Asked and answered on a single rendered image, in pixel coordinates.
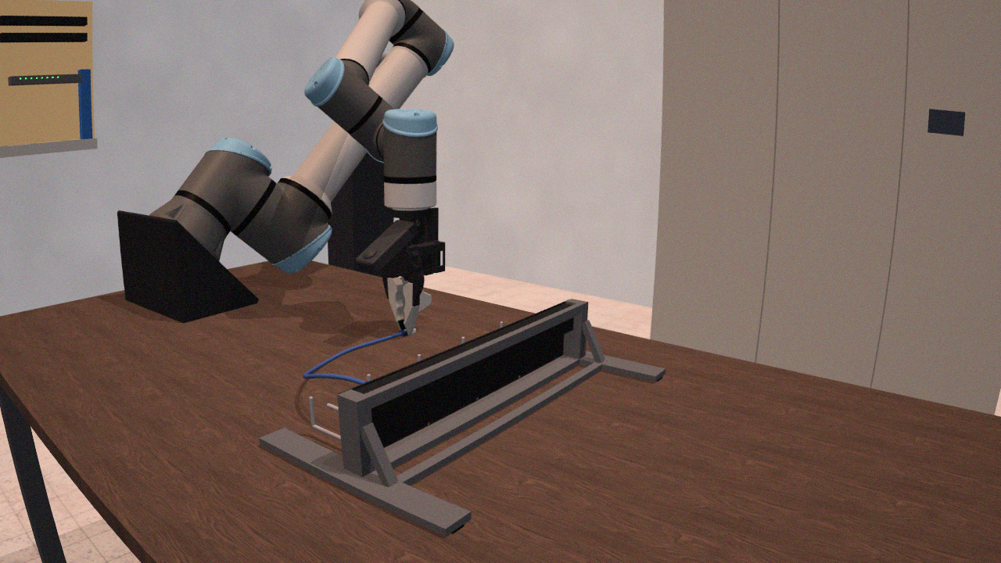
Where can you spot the blue cable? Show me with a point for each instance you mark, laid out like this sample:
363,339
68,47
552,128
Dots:
343,377

